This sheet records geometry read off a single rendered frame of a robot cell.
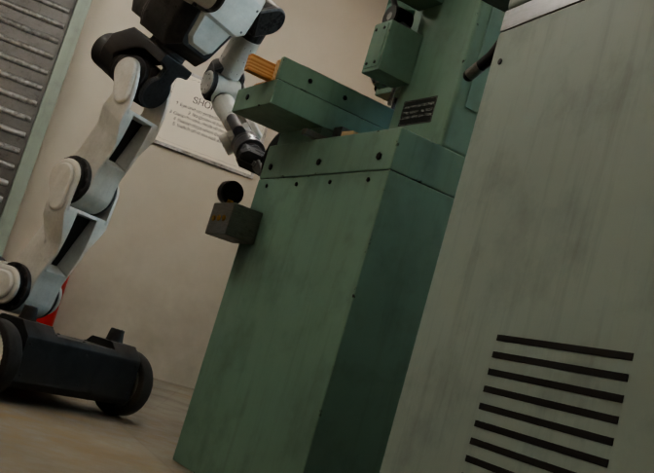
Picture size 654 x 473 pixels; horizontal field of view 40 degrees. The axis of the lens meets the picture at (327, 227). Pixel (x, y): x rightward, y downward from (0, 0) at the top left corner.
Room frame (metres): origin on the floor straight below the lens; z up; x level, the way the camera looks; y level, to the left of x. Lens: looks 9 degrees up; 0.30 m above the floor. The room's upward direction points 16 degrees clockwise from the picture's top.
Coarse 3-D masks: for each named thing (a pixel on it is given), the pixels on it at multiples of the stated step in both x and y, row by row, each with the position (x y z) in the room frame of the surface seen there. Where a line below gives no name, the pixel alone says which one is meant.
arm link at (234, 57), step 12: (240, 36) 2.69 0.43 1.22; (228, 48) 2.73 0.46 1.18; (240, 48) 2.71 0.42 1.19; (252, 48) 2.71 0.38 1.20; (216, 60) 2.77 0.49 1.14; (228, 60) 2.74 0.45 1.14; (240, 60) 2.74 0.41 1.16; (204, 72) 2.80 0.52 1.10; (228, 72) 2.76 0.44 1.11; (240, 72) 2.77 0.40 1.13; (204, 84) 2.77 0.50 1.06
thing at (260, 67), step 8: (248, 56) 1.98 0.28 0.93; (256, 56) 1.97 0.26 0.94; (248, 64) 1.97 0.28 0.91; (256, 64) 1.98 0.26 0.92; (264, 64) 1.99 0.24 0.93; (272, 64) 2.00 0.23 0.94; (248, 72) 1.99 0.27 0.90; (256, 72) 1.98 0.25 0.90; (264, 72) 1.99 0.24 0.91; (272, 72) 2.00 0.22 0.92
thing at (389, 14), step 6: (396, 0) 2.02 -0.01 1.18; (390, 6) 1.98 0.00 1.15; (396, 6) 1.96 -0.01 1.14; (390, 12) 1.97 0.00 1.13; (396, 12) 1.95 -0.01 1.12; (402, 12) 1.96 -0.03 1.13; (408, 12) 1.97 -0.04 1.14; (384, 18) 1.99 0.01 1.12; (390, 18) 1.97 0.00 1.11; (396, 18) 1.95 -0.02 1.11; (402, 18) 1.96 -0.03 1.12; (408, 18) 1.96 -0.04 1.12; (408, 24) 1.97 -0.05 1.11
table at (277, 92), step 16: (272, 80) 1.99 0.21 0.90; (240, 96) 2.12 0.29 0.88; (256, 96) 2.04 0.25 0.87; (272, 96) 1.97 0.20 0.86; (288, 96) 1.99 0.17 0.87; (304, 96) 2.01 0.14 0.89; (240, 112) 2.13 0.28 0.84; (256, 112) 2.08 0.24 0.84; (272, 112) 2.04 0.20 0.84; (288, 112) 2.00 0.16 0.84; (304, 112) 2.01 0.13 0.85; (320, 112) 2.03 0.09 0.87; (336, 112) 2.05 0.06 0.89; (272, 128) 2.20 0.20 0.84; (288, 128) 2.15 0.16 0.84; (352, 128) 2.08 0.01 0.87; (368, 128) 2.10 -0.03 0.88
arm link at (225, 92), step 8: (216, 72) 2.77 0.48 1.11; (216, 80) 2.75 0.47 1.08; (224, 80) 2.77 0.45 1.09; (232, 80) 2.79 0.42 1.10; (216, 88) 2.76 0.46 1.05; (224, 88) 2.77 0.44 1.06; (232, 88) 2.78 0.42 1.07; (240, 88) 2.80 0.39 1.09; (208, 96) 2.78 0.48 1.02; (216, 96) 2.77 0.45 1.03; (224, 96) 2.75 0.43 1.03; (232, 96) 2.78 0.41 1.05; (216, 104) 2.75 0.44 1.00; (224, 104) 2.73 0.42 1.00; (232, 104) 2.73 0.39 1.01; (216, 112) 2.76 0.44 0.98; (224, 112) 2.71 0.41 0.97
